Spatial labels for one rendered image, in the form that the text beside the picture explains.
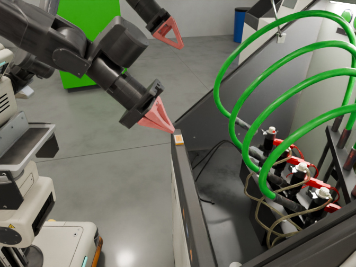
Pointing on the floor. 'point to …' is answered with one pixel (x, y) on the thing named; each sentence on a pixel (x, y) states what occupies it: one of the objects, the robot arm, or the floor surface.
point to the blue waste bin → (239, 15)
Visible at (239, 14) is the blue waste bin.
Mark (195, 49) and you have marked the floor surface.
